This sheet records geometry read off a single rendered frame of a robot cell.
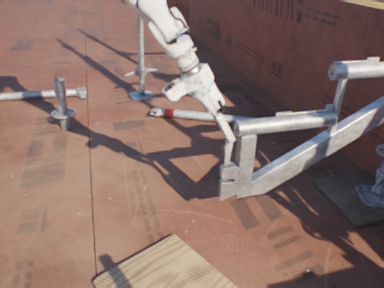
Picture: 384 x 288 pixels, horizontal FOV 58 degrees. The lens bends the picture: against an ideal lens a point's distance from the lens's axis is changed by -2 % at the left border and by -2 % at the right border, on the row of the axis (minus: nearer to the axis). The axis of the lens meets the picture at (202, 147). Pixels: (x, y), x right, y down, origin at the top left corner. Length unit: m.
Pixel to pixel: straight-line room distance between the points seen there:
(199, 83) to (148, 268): 0.56
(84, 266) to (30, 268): 0.16
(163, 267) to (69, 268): 0.28
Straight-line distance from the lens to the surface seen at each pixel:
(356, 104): 1.79
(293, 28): 2.25
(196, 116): 2.00
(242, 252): 1.19
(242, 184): 1.15
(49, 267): 1.19
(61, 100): 1.90
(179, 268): 1.10
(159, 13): 0.88
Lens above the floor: 0.84
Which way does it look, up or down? 29 degrees down
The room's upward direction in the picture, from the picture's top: 4 degrees clockwise
